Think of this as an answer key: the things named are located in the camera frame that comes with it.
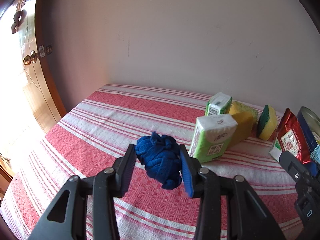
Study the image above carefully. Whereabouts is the green white tissue pack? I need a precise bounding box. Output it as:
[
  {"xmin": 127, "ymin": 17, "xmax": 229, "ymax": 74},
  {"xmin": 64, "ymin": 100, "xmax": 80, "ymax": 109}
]
[{"xmin": 269, "ymin": 132, "xmax": 283, "ymax": 163}]

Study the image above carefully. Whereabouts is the red foil snack packet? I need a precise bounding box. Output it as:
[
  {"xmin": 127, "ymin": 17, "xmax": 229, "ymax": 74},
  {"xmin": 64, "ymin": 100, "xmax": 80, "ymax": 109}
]
[{"xmin": 277, "ymin": 108, "xmax": 311, "ymax": 164}]

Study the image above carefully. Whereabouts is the yellow sponge dark green pad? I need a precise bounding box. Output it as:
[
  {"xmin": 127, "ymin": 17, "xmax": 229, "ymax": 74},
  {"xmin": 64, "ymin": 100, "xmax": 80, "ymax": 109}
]
[{"xmin": 257, "ymin": 105, "xmax": 277, "ymax": 141}]

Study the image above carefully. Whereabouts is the large green tissue pack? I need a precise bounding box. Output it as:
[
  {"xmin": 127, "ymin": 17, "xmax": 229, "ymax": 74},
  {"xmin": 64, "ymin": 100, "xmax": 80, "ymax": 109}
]
[{"xmin": 189, "ymin": 114, "xmax": 238, "ymax": 163}]

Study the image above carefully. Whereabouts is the blue knotted cloth ball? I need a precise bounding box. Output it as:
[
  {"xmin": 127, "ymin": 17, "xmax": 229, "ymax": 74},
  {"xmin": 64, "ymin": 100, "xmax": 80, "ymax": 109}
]
[{"xmin": 135, "ymin": 132, "xmax": 182, "ymax": 190}]

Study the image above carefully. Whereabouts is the plain yellow sponge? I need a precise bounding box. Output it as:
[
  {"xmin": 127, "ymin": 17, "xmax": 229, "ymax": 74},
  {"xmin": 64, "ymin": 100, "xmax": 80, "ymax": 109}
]
[{"xmin": 228, "ymin": 101, "xmax": 258, "ymax": 148}]

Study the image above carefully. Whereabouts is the small green tissue pack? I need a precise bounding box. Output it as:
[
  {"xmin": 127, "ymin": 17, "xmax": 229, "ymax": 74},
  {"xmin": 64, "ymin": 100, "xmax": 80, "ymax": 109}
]
[{"xmin": 204, "ymin": 92, "xmax": 233, "ymax": 116}]

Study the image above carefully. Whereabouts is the blue round metal tin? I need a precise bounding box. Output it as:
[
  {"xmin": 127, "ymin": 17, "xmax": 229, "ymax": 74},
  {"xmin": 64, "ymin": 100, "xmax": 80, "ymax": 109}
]
[{"xmin": 297, "ymin": 106, "xmax": 319, "ymax": 177}]

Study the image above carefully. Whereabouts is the brass door knob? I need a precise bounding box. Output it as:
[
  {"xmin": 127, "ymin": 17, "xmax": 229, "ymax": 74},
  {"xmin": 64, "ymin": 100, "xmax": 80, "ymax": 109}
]
[{"xmin": 23, "ymin": 45, "xmax": 53, "ymax": 66}]

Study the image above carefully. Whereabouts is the wooden door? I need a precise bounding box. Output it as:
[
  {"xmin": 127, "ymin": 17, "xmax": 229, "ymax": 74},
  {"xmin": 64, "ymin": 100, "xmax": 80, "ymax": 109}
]
[{"xmin": 1, "ymin": 0, "xmax": 66, "ymax": 132}]

